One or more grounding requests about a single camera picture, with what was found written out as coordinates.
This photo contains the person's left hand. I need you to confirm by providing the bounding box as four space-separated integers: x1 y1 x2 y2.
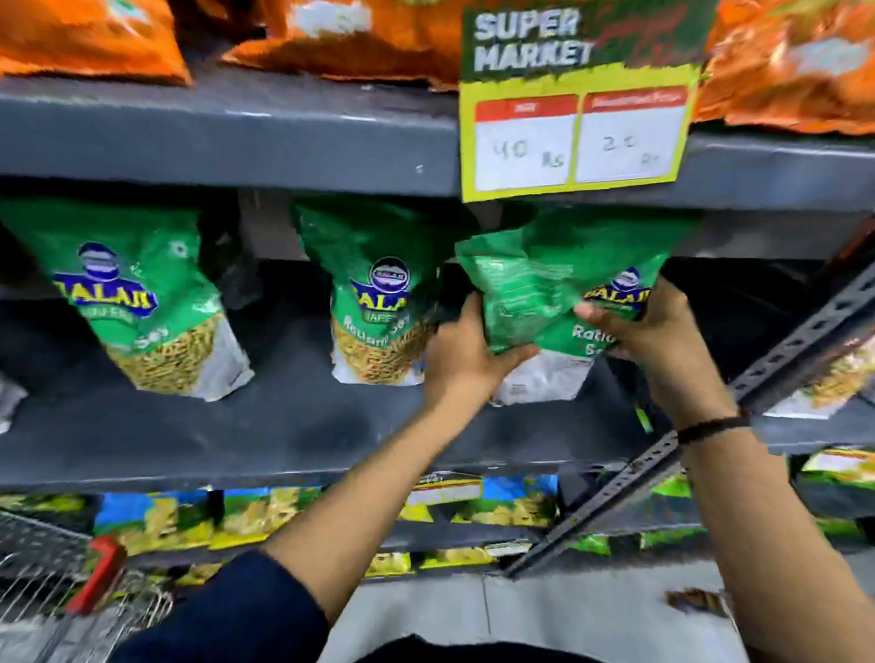
420 290 544 416

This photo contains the person's right hand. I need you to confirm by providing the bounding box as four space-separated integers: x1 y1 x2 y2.
568 272 742 434

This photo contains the green snack packet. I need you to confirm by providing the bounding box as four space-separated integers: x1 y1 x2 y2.
283 194 483 392
449 225 587 360
491 201 702 417
0 193 264 405

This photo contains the person's right forearm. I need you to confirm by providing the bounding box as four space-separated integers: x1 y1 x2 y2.
665 399 875 663

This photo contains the person's left forearm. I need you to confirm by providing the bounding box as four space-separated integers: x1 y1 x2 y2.
258 385 495 632

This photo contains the black wristband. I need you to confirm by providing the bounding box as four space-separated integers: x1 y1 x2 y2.
676 411 753 449

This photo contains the yellow and green price sign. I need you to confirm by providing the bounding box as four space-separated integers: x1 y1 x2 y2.
452 0 723 217

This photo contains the white and orange snack packet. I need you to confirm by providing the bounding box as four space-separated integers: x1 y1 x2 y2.
762 310 875 425

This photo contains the yellow-green snack packet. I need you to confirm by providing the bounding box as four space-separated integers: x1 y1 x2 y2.
795 444 875 495

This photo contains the row of yellow-green packets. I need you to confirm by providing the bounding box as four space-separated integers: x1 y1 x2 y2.
0 445 710 615

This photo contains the grey metal shelf rack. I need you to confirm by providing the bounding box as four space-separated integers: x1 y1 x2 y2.
0 52 875 599

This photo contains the dark blue sleeve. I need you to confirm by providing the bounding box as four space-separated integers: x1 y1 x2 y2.
107 543 336 663

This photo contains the wire shopping cart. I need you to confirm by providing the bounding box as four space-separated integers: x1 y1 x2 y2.
0 508 180 663

